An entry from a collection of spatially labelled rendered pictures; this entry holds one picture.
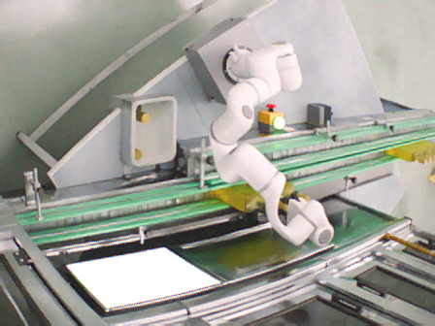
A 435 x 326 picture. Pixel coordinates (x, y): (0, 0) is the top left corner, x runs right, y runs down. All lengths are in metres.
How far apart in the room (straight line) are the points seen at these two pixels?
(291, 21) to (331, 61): 0.32
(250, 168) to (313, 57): 1.01
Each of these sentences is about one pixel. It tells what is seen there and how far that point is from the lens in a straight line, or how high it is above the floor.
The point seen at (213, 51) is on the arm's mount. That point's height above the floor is 0.85.
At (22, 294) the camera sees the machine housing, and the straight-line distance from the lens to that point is 1.07.
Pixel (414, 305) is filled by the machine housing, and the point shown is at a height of 1.84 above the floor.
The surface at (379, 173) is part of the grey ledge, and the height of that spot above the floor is 0.88.
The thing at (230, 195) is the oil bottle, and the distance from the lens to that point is 2.16.
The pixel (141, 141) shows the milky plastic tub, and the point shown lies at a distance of 2.17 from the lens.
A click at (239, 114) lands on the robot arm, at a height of 1.26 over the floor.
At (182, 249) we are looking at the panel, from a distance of 2.05.
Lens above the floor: 2.60
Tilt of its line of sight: 50 degrees down
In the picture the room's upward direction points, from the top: 113 degrees clockwise
